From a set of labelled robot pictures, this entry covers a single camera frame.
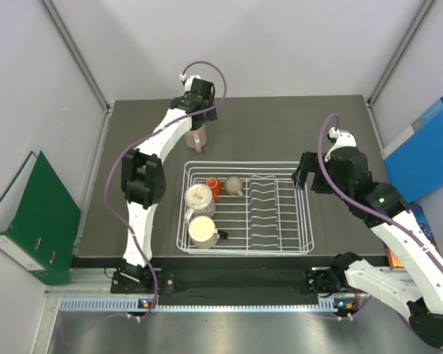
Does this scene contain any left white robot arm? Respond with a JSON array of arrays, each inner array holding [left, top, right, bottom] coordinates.
[[119, 75, 217, 293]]

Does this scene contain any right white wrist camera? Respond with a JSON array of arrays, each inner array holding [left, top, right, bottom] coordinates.
[[323, 127, 357, 162]]

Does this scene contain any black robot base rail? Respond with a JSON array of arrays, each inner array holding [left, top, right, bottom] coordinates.
[[110, 268, 340, 306]]

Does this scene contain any blue Jane Eyre book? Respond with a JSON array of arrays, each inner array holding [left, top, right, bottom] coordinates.
[[411, 204, 436, 246]]

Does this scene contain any green ring binder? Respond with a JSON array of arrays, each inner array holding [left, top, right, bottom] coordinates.
[[0, 152, 80, 285]]

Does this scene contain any pink iridescent mug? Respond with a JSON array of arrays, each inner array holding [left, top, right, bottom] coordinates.
[[184, 125, 207, 153]]

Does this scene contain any cream dimpled mug black handle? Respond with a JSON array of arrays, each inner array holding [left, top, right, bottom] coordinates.
[[188, 215, 228, 249]]

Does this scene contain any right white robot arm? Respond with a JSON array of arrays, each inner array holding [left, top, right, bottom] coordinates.
[[292, 147, 443, 348]]

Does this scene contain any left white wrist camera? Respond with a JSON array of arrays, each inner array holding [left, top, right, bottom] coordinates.
[[179, 74, 201, 91]]

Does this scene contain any white wire dish rack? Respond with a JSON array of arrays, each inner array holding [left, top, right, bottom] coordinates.
[[176, 161, 315, 256]]

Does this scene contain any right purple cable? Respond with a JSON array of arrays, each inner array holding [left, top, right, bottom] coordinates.
[[317, 112, 443, 288]]

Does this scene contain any white slotted cable duct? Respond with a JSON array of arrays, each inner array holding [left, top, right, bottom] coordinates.
[[61, 296, 359, 313]]

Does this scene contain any small orange cup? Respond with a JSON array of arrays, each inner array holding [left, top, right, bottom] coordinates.
[[205, 177, 223, 201]]

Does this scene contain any blue ring binder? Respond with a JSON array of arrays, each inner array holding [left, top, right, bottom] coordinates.
[[382, 97, 443, 202]]

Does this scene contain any white floral iridescent mug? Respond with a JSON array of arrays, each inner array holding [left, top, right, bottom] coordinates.
[[184, 184, 216, 224]]

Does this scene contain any small grey cup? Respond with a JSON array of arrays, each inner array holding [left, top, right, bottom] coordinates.
[[224, 176, 244, 198]]

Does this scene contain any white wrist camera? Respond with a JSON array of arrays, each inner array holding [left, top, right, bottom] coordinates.
[[323, 127, 357, 162], [179, 74, 201, 91]]

